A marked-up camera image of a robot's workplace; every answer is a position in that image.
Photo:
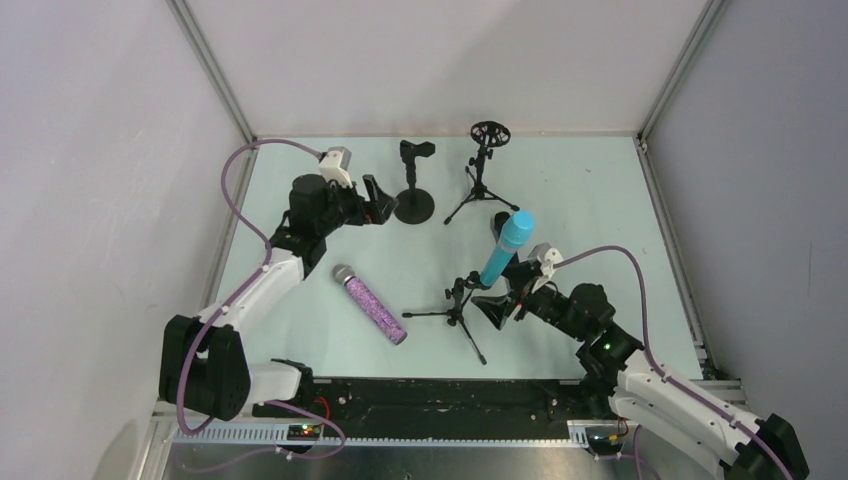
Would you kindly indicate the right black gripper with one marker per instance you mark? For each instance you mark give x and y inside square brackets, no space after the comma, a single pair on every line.
[519,299]

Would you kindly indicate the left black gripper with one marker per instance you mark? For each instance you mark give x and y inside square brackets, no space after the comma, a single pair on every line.
[362,203]

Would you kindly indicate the small black tripod stand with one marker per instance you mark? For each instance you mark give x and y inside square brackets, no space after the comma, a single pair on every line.
[460,294]

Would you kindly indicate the blue microphone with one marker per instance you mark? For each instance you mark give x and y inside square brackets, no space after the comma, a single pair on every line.
[516,232]

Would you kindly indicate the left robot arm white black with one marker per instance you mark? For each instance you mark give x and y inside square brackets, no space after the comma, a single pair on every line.
[204,365]

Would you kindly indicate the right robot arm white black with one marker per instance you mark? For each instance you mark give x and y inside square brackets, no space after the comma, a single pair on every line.
[726,441]

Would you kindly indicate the black round base mic stand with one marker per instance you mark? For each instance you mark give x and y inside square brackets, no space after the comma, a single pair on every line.
[415,205]

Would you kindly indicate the purple glitter microphone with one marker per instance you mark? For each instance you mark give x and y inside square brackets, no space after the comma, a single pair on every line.
[368,302]

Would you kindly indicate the black microphone orange end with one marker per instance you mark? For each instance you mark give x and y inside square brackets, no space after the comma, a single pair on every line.
[497,223]

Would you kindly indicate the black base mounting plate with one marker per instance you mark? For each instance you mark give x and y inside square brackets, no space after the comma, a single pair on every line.
[450,410]

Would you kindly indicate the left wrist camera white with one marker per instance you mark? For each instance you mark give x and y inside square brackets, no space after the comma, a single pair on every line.
[333,167]

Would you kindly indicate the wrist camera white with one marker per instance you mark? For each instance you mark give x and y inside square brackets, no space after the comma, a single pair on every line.
[333,167]
[543,258]

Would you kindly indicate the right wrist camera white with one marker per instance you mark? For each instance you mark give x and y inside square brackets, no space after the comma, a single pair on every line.
[543,258]

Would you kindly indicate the black tripod shock mount stand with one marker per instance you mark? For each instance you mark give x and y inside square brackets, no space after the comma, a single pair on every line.
[488,135]

